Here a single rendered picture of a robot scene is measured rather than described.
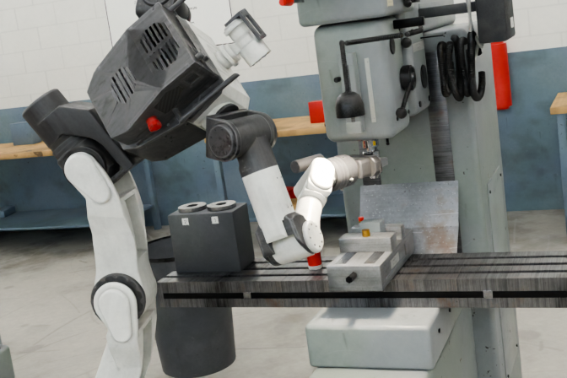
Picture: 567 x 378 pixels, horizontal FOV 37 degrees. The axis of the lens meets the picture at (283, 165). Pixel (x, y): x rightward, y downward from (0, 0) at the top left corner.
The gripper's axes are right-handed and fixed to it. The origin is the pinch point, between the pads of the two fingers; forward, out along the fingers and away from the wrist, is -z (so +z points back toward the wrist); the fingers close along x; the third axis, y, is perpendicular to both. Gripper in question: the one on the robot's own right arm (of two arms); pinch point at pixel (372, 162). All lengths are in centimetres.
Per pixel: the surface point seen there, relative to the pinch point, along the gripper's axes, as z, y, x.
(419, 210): -31.4, 22.0, 10.2
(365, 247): 8.3, 22.2, -1.7
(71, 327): -56, 123, 307
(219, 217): 23, 13, 43
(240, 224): 16.5, 17.3, 41.0
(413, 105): -13.6, -14.0, -5.5
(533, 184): -380, 98, 180
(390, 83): 3.0, -22.2, -11.9
